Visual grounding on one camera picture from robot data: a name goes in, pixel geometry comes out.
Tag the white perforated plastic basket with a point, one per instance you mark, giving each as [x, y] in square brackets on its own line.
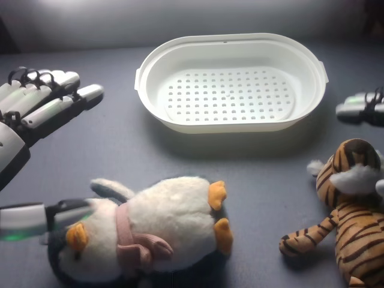
[229, 85]

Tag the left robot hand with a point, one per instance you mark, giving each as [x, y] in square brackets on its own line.
[18, 102]

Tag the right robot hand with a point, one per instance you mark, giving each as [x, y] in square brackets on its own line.
[357, 109]

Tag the orange striped tiger plush toy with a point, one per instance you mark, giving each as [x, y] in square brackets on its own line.
[351, 219]

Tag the white penguin plush toy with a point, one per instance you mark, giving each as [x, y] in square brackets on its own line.
[156, 222]

